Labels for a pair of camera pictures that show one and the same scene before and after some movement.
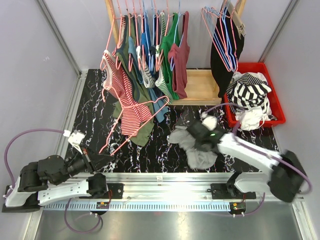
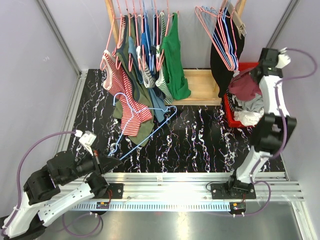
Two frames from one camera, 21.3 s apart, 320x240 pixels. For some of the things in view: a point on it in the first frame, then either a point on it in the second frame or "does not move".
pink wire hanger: x=141 y=126 → x=209 y=21
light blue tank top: x=159 y=106 does not move
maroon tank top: x=179 y=53 → x=244 y=87
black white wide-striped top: x=250 y=95 → x=233 y=102
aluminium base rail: x=181 y=187 does not move
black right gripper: x=199 y=146 → x=253 y=70
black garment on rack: x=227 y=47 does not move
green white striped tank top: x=160 y=82 does not move
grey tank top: x=197 y=157 → x=256 y=104
